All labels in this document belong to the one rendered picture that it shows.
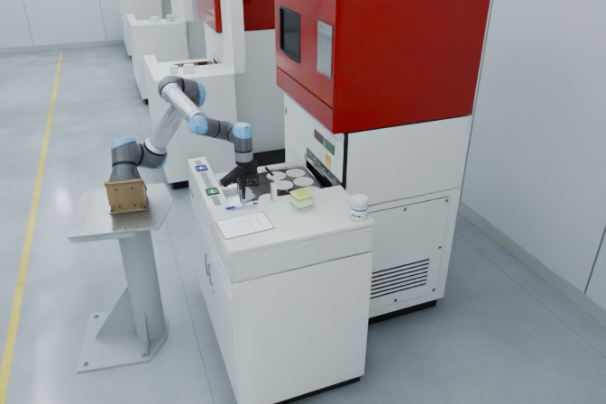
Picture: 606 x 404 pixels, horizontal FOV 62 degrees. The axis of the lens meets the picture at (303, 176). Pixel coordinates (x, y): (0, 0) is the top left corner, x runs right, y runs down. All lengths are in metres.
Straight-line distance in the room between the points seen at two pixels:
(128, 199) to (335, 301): 1.08
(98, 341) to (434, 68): 2.26
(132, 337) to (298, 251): 1.35
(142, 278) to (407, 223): 1.39
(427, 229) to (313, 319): 0.87
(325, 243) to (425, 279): 1.07
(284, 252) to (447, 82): 1.10
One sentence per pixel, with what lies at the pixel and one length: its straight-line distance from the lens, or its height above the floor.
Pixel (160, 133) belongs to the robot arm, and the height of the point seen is 1.15.
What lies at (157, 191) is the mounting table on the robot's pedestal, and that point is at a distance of 2.73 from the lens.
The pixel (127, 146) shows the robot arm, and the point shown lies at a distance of 2.58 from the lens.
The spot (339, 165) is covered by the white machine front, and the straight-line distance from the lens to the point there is 2.37.
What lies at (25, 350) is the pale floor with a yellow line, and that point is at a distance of 3.26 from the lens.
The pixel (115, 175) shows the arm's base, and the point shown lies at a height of 1.01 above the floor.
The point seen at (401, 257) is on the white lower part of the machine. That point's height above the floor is 0.45.
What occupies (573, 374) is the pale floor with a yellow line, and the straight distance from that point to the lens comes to 3.11.
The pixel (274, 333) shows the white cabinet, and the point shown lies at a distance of 2.26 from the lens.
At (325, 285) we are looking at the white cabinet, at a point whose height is 0.70.
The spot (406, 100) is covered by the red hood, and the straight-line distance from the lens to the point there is 2.39.
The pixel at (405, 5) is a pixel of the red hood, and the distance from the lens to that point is 2.27.
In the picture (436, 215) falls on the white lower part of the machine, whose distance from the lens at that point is 2.79.
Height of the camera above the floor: 2.08
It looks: 27 degrees down
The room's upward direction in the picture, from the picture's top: straight up
